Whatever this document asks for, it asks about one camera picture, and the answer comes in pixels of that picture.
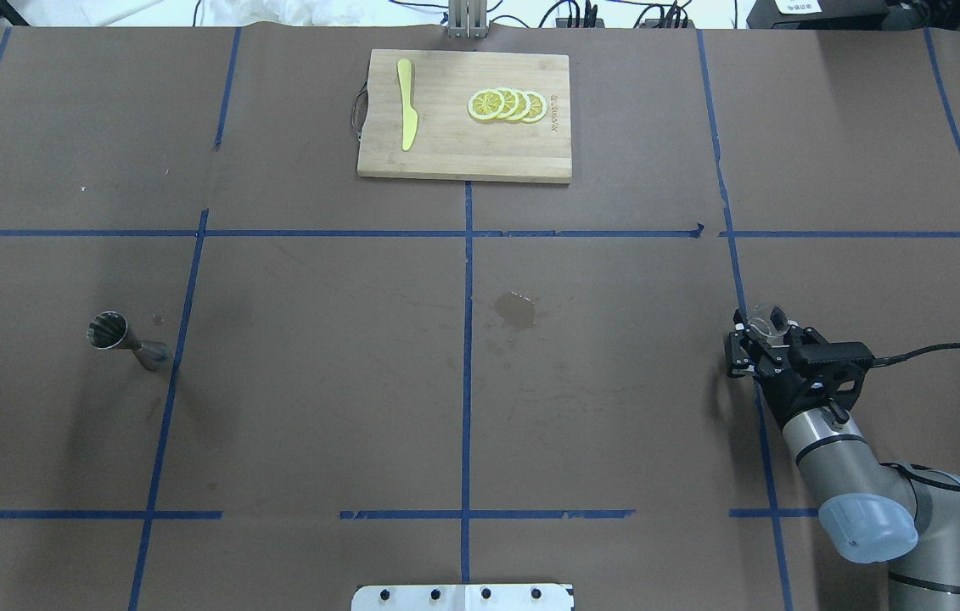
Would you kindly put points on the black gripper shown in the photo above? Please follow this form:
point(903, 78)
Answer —
point(776, 391)

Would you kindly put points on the steel double jigger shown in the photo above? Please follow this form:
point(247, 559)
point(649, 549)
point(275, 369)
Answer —
point(109, 330)

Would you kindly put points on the clear glass shaker cup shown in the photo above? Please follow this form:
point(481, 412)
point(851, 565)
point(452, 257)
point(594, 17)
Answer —
point(769, 322)

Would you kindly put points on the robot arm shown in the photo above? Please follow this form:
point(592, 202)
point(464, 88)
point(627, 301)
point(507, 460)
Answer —
point(897, 513)

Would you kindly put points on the lemon slice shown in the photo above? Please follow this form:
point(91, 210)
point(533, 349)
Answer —
point(524, 107)
point(486, 105)
point(538, 108)
point(512, 104)

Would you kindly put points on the bamboo cutting board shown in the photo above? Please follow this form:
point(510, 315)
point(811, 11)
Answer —
point(449, 143)

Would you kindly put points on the yellow plastic knife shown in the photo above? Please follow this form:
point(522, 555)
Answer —
point(409, 115)

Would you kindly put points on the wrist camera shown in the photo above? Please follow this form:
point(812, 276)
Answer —
point(832, 370)

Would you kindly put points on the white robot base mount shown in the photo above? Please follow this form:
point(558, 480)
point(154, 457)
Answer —
point(497, 596)

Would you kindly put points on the aluminium frame post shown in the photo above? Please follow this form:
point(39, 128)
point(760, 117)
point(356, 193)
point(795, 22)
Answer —
point(467, 19)

